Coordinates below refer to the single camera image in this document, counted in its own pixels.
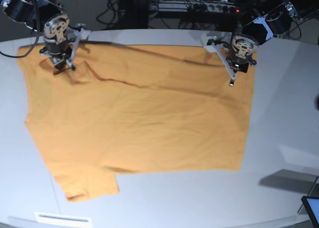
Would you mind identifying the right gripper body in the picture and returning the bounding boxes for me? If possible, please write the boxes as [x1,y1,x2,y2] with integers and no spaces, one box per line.
[39,13,75,69]

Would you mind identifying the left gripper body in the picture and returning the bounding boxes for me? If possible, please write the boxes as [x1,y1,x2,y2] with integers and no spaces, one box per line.
[226,35,259,73]

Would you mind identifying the yellow T-shirt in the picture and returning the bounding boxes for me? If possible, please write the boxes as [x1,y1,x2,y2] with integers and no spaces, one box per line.
[17,44,255,202]

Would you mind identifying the tablet screen on stand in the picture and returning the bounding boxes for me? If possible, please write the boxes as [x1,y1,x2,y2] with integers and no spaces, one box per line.
[298,177,319,228]

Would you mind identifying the black cables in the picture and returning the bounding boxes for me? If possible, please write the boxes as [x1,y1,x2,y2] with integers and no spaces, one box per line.
[96,0,120,29]

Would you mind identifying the white label on table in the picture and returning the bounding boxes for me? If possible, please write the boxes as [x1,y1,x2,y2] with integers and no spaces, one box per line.
[34,212,92,223]

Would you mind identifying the white power strip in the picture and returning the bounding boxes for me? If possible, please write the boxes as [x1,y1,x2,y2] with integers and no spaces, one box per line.
[191,3,239,13]

